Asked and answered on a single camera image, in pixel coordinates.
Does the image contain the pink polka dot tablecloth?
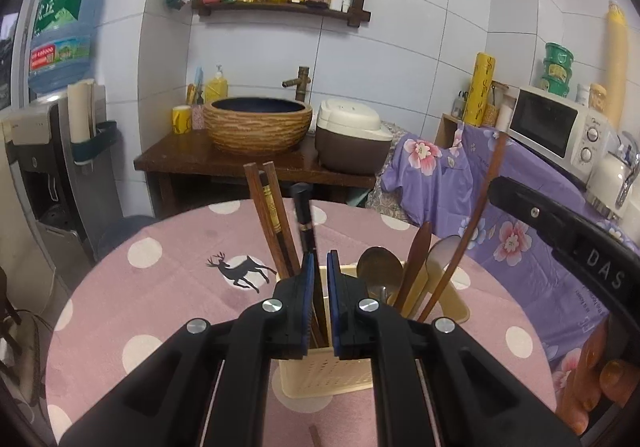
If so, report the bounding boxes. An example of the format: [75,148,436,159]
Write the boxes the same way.
[46,200,556,446]

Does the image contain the woven basin sink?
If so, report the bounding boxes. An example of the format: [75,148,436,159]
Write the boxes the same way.
[203,96,312,156]

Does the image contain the white electric kettle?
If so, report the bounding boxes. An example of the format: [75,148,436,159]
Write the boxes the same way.
[586,131,639,221]

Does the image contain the translucent plastic spoon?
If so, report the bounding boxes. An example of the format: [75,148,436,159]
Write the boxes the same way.
[402,236,471,323]

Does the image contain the paper cup stack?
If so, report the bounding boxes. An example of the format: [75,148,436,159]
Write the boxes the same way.
[67,79,94,144]

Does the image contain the dark wooden spoon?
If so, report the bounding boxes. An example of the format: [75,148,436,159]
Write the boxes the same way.
[394,222,432,311]

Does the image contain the bronze faucet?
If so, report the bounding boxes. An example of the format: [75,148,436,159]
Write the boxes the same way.
[282,66,311,103]

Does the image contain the yellow mug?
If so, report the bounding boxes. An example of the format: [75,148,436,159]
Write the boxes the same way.
[171,105,192,135]

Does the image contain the blue water jug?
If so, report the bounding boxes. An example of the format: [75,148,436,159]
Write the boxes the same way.
[28,0,103,96]

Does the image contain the water dispenser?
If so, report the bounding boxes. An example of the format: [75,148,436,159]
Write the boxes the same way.
[6,91,122,289]

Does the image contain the white rice cooker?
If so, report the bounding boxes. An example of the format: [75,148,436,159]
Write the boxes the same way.
[314,98,393,175]

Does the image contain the metal spoon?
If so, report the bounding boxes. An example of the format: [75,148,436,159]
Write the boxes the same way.
[356,247,404,303]

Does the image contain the yellow wrap roll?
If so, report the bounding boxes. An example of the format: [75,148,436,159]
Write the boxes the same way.
[463,53,496,126]

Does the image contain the yellow soap dispenser bottle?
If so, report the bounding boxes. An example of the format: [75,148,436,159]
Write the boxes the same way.
[204,65,229,103]

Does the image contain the cream plastic utensil holder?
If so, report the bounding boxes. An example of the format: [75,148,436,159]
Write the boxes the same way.
[276,261,471,401]

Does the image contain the white microwave oven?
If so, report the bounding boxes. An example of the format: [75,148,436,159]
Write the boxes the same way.
[506,86,618,186]

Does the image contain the black chopstick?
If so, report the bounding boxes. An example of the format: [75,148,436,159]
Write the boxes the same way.
[290,182,331,347]

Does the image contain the dark wooden sink counter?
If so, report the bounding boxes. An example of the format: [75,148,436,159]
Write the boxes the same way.
[134,131,375,219]

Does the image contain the brown wooden chopstick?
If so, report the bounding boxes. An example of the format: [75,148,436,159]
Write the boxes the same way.
[262,161,300,276]
[244,162,294,279]
[416,132,508,323]

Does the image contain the purple floral cloth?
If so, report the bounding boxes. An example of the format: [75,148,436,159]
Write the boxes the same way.
[381,124,639,392]

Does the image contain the green instant noodle cups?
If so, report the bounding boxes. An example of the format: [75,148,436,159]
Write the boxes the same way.
[539,42,574,97]

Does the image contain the person's right hand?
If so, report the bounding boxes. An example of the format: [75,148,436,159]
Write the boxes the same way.
[555,318,639,435]

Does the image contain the tall yellow roll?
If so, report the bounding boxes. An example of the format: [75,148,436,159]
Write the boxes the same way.
[605,1,628,130]

